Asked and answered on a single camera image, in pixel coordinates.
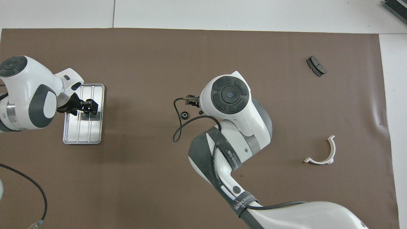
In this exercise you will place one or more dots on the dark grey brake pad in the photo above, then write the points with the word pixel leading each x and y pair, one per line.
pixel 316 66

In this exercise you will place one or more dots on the grey metal tray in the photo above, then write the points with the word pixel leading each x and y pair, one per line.
pixel 92 133

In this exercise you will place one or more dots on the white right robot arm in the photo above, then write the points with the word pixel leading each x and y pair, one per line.
pixel 241 127

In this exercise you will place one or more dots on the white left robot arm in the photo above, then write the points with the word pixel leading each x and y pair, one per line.
pixel 25 92

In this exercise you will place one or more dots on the brown table mat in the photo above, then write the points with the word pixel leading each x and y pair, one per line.
pixel 159 63

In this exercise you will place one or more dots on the large black bearing gear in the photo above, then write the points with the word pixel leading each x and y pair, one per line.
pixel 183 114

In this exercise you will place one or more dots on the grey ribbed block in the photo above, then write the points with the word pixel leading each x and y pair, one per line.
pixel 397 8

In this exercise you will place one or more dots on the white curved plastic bracket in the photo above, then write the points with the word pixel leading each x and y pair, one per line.
pixel 332 149

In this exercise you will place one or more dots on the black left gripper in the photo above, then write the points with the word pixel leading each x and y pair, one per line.
pixel 73 105

